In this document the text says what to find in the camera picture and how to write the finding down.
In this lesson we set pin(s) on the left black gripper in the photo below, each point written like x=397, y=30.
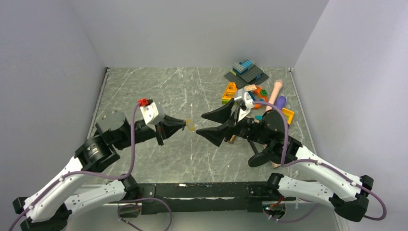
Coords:
x=168, y=127

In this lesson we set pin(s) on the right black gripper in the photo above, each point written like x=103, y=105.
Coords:
x=222, y=114

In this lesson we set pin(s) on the yellow key tag with keyring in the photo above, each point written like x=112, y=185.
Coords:
x=190, y=125

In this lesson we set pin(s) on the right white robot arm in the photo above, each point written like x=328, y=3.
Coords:
x=345, y=193

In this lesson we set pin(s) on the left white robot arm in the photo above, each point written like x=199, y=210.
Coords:
x=57, y=203

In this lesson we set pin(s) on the gold toy microphone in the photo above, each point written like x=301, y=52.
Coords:
x=232, y=139

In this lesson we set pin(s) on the orange triangular toy block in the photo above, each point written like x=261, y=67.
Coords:
x=229, y=92

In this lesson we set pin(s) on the black microphone stand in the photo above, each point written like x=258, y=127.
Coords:
x=259, y=159

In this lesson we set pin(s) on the blue grey lego stack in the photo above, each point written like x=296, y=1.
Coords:
x=241, y=67

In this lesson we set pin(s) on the dark grey lego baseplate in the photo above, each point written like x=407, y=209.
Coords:
x=254, y=75

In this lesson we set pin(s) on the purple toy microphone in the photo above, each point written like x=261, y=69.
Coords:
x=280, y=102

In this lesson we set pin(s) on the yellow window toy block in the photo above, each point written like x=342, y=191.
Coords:
x=289, y=114

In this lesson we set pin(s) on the pink toy microphone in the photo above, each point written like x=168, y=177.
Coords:
x=278, y=85

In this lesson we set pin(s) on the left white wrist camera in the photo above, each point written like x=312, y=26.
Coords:
x=152, y=112

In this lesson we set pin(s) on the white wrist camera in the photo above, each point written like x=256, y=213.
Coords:
x=244, y=102
x=152, y=112

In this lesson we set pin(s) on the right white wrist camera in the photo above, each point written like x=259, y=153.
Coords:
x=244, y=102

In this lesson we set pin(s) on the orange ring toy with bricks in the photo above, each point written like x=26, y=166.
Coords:
x=257, y=92

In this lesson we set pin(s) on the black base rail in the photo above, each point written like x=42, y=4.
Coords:
x=154, y=198

